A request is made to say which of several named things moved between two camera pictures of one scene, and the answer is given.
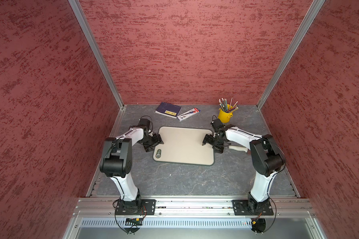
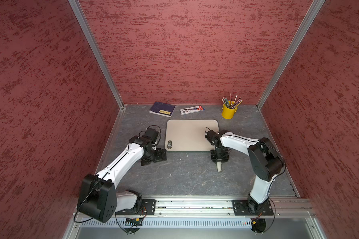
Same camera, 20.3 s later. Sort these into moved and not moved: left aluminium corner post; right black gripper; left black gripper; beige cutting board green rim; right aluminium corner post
Moved: left black gripper; right black gripper; beige cutting board green rim
Not moved: left aluminium corner post; right aluminium corner post
